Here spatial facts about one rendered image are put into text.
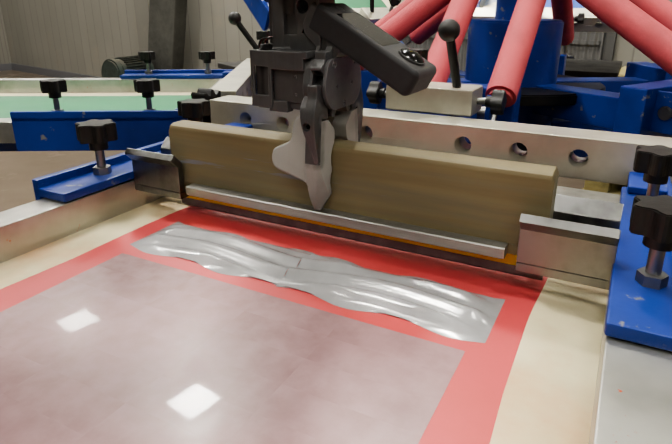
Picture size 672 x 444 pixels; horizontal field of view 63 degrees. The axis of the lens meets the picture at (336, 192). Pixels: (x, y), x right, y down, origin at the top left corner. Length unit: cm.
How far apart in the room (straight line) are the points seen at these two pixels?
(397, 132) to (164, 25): 609
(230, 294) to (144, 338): 8
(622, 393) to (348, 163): 29
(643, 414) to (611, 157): 40
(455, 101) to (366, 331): 42
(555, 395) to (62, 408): 30
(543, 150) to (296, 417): 46
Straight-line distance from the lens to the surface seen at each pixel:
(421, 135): 73
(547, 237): 47
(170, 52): 673
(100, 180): 66
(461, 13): 108
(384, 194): 51
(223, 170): 60
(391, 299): 45
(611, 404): 34
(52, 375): 42
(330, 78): 49
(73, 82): 165
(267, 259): 52
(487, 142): 71
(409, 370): 39
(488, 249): 48
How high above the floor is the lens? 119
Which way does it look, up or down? 19 degrees down
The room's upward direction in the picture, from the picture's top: straight up
